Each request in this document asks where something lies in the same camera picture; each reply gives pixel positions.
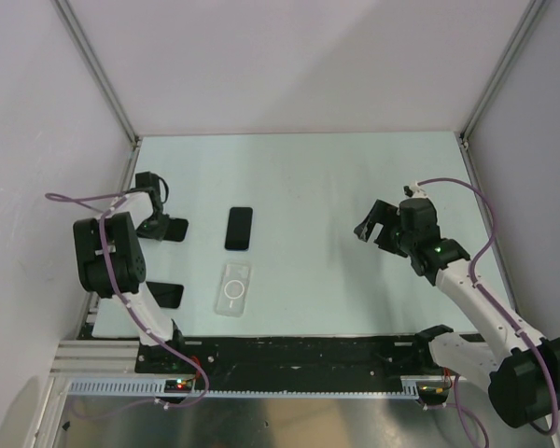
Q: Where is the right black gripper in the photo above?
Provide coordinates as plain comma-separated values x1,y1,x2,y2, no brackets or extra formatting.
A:
354,200,415,259

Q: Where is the black smartphone blue edge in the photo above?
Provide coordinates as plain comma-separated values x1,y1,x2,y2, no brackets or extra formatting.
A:
224,207,253,251

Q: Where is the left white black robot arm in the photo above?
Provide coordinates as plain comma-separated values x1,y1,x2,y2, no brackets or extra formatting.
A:
73,187,189,372

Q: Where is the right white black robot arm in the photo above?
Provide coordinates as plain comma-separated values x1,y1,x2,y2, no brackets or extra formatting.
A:
354,197,560,427

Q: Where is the clear magsafe phone case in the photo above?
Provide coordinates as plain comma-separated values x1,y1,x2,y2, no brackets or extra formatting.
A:
215,262,251,317

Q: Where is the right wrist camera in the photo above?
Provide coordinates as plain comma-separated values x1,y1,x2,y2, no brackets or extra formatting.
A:
399,198,438,231

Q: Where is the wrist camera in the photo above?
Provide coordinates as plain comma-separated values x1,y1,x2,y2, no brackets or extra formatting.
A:
399,198,438,231
134,172,169,203

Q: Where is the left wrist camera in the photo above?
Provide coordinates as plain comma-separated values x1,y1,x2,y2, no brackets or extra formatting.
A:
134,172,169,203

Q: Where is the aluminium front frame rail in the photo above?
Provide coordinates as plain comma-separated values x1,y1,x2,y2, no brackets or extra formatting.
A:
50,340,139,377

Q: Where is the white slotted cable duct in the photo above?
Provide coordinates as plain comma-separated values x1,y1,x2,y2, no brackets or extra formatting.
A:
67,377,424,401

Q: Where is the left aluminium frame post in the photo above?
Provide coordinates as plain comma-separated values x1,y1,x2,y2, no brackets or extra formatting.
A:
50,0,141,146

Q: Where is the aluminium frame post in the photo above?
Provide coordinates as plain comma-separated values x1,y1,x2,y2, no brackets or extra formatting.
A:
50,0,141,146
458,0,551,148

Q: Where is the right aluminium frame post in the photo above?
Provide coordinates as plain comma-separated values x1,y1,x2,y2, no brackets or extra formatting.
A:
458,0,551,148

